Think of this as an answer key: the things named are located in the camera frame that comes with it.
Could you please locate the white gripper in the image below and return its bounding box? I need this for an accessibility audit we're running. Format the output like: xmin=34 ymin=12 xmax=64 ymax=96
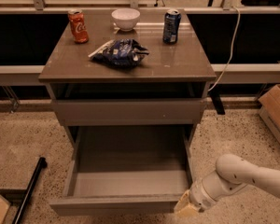
xmin=174 ymin=171 xmax=247 ymax=217

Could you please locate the grey drawer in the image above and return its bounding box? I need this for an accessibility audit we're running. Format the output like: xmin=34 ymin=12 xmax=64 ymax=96
xmin=49 ymin=125 xmax=192 ymax=216
xmin=51 ymin=99 xmax=206 ymax=126

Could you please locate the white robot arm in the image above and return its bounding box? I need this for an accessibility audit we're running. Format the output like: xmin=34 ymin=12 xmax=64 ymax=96
xmin=174 ymin=154 xmax=280 ymax=217

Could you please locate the grey top drawer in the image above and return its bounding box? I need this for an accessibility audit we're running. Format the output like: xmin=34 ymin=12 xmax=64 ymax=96
xmin=51 ymin=99 xmax=206 ymax=126

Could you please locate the grey drawer cabinet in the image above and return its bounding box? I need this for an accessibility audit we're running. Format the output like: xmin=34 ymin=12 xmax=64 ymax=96
xmin=39 ymin=9 xmax=215 ymax=141

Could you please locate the black table leg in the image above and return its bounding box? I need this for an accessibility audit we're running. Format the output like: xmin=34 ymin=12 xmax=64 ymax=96
xmin=209 ymin=89 xmax=225 ymax=115

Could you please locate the cardboard box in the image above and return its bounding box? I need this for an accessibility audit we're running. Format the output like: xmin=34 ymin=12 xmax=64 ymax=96
xmin=259 ymin=84 xmax=280 ymax=144

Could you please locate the black metal bar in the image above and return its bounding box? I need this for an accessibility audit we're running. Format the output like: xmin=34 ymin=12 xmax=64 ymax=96
xmin=12 ymin=157 xmax=48 ymax=224

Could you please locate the blue chip bag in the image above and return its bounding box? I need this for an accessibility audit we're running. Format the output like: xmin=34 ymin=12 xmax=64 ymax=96
xmin=89 ymin=38 xmax=149 ymax=68

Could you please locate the blue soda can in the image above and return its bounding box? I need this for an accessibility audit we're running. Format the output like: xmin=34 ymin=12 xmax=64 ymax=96
xmin=162 ymin=9 xmax=181 ymax=44

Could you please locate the white ceramic bowl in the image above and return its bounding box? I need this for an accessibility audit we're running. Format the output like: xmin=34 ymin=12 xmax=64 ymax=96
xmin=111 ymin=8 xmax=140 ymax=31

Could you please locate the orange soda can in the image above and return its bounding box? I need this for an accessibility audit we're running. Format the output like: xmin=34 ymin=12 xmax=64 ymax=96
xmin=68 ymin=9 xmax=89 ymax=44

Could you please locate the white cable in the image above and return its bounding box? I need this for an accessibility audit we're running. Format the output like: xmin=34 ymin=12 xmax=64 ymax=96
xmin=207 ymin=6 xmax=242 ymax=92

